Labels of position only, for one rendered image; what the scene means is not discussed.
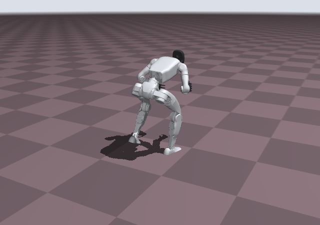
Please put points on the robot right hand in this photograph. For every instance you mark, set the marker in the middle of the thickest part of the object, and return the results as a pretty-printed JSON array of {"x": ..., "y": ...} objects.
[{"x": 190, "y": 85}]

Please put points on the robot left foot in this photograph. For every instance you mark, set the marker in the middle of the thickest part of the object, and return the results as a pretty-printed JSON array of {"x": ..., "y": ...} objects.
[{"x": 134, "y": 140}]

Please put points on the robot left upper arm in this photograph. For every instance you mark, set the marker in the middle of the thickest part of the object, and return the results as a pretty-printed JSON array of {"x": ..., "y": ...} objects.
[{"x": 145, "y": 71}]

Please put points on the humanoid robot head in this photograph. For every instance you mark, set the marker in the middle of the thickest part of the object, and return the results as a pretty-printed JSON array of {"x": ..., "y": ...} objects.
[{"x": 178, "y": 54}]

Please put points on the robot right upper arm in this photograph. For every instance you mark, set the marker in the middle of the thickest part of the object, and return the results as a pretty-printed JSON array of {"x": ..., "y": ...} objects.
[{"x": 184, "y": 77}]

